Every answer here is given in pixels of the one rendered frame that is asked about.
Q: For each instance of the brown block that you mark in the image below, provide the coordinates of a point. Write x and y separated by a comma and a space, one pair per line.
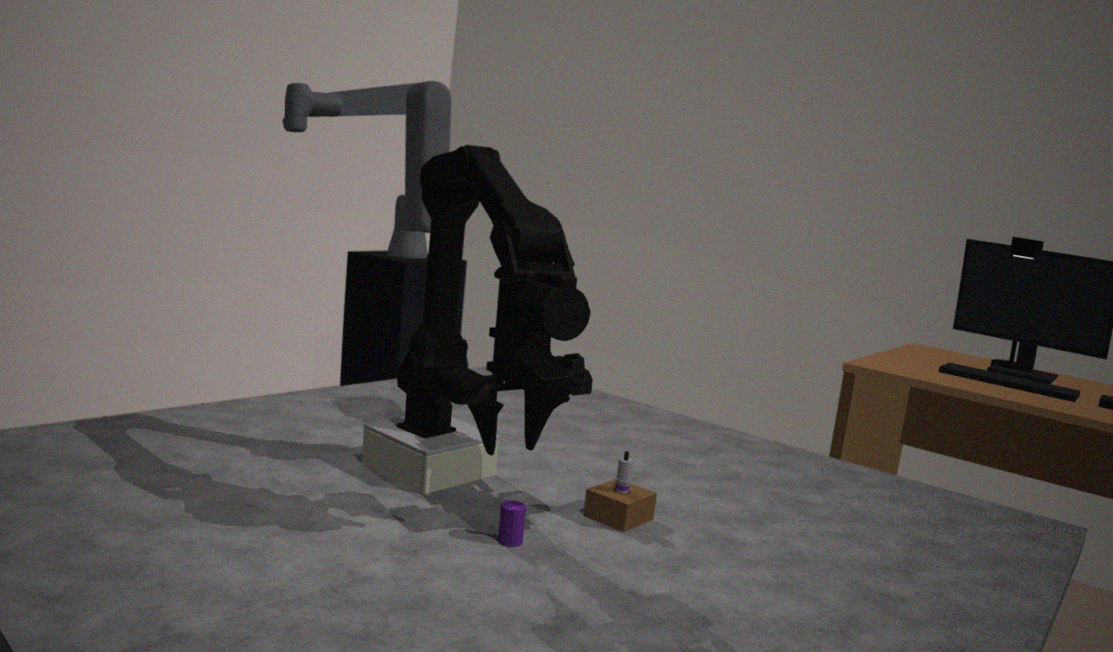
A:
621, 511

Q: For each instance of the white marker with purple band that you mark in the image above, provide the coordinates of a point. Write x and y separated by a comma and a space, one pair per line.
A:
623, 476

